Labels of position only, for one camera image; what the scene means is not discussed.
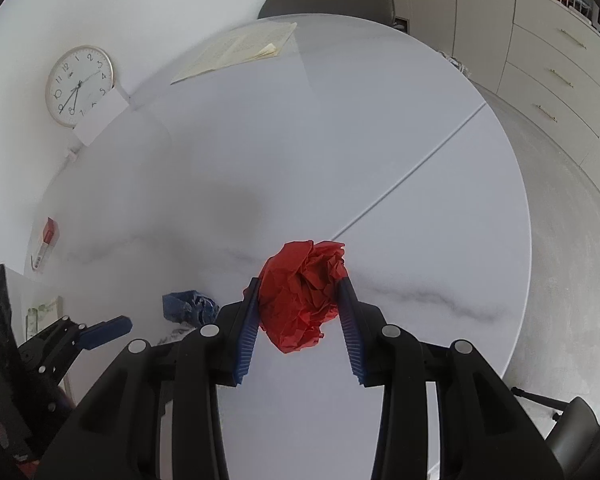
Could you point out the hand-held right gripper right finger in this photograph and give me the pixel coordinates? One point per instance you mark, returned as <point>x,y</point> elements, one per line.
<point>352,340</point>

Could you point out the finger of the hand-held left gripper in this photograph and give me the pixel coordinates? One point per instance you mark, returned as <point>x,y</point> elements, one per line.
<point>107,330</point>

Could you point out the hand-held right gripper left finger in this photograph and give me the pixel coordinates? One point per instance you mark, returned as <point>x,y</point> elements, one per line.
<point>247,330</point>

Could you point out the red paper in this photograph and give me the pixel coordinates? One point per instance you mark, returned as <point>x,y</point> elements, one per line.
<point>300,300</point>

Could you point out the blue crumpled wrapper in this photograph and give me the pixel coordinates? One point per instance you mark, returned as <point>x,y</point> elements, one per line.
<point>190,307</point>

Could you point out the green printed paper packet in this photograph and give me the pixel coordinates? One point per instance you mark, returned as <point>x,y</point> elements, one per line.
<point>42,310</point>

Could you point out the small red and white box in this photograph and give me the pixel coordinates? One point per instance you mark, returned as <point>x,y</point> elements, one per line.
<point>50,230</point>

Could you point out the grey chair with black legs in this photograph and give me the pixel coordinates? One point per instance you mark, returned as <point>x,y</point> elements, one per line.
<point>330,0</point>
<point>575,435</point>

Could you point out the cream paper booklet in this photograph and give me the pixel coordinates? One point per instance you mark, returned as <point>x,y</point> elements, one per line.
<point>235,50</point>

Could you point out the white cloth bundle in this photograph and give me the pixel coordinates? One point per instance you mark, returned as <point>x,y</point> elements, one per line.
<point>455,64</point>

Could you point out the beige drawer cabinet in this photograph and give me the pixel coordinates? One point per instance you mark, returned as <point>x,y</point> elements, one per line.
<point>555,70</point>

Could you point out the round wall clock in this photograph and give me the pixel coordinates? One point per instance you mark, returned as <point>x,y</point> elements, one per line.
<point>80,85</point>

